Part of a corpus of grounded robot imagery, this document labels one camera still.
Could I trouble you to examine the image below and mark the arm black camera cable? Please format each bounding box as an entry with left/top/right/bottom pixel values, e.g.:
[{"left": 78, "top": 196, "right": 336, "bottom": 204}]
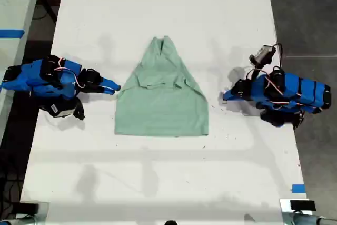
[{"left": 272, "top": 42, "right": 284, "bottom": 71}]

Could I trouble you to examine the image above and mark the short blue tape strip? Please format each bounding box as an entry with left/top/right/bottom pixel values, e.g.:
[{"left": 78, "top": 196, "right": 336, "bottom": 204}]
[{"left": 291, "top": 183, "right": 307, "bottom": 194}]

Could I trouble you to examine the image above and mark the long blue tape strip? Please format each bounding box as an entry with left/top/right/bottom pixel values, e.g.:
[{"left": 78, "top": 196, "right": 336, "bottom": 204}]
[{"left": 0, "top": 29, "right": 25, "bottom": 39}]

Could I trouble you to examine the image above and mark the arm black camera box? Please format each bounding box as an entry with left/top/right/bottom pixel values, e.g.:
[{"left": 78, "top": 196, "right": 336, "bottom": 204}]
[
  {"left": 48, "top": 100, "right": 76, "bottom": 119},
  {"left": 249, "top": 45, "right": 277, "bottom": 65}
]

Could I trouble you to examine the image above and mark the silver metal bracket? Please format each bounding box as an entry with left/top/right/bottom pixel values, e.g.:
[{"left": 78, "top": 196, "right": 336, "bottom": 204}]
[
  {"left": 279, "top": 198, "right": 337, "bottom": 225},
  {"left": 0, "top": 201, "right": 50, "bottom": 225}
]

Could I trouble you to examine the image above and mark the small black box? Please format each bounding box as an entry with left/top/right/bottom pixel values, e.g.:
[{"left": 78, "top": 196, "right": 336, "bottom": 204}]
[
  {"left": 290, "top": 200, "right": 316, "bottom": 211},
  {"left": 19, "top": 202, "right": 41, "bottom": 217}
]

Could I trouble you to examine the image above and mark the pale green t-shirt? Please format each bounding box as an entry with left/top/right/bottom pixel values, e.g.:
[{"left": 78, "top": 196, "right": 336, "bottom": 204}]
[{"left": 114, "top": 35, "right": 210, "bottom": 138}]

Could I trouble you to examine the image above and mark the black floor cable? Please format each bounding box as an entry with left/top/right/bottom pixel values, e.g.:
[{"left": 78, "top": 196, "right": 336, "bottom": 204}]
[{"left": 33, "top": 0, "right": 60, "bottom": 27}]

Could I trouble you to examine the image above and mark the arm red white wire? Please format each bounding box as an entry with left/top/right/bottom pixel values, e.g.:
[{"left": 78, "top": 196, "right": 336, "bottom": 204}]
[
  {"left": 264, "top": 75, "right": 304, "bottom": 107},
  {"left": 53, "top": 56, "right": 85, "bottom": 89}
]

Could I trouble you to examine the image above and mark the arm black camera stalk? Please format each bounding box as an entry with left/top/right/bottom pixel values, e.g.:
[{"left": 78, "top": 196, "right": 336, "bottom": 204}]
[
  {"left": 246, "top": 63, "right": 265, "bottom": 81},
  {"left": 73, "top": 97, "right": 86, "bottom": 121}
]

